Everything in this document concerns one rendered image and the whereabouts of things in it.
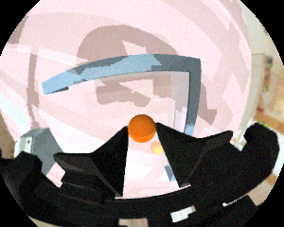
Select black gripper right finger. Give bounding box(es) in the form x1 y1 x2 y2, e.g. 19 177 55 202
154 122 233 188

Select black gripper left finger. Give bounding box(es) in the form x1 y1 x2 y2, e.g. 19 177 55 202
52 126 130 198

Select pale yellow translucent ball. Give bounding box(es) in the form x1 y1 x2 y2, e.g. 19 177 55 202
151 139 163 154

